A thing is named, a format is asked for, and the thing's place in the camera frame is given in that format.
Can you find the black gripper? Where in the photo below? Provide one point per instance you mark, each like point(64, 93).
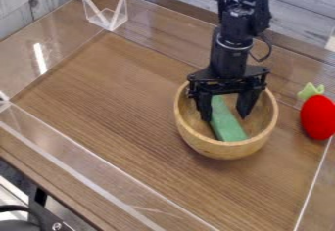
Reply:
point(228, 75)

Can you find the green rectangular block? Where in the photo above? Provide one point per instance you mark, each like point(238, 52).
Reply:
point(224, 124)

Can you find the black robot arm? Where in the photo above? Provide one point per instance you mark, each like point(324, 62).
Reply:
point(243, 20)

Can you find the light wooden bowl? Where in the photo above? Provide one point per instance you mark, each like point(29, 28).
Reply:
point(198, 134)

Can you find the red plush strawberry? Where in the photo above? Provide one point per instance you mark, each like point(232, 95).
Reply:
point(318, 112)

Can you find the black metal table clamp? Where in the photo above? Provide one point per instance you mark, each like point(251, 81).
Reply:
point(49, 221)

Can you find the clear acrylic corner bracket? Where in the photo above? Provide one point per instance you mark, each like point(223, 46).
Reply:
point(105, 18)

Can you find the clear acrylic tray wall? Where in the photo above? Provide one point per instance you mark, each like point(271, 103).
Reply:
point(91, 186)

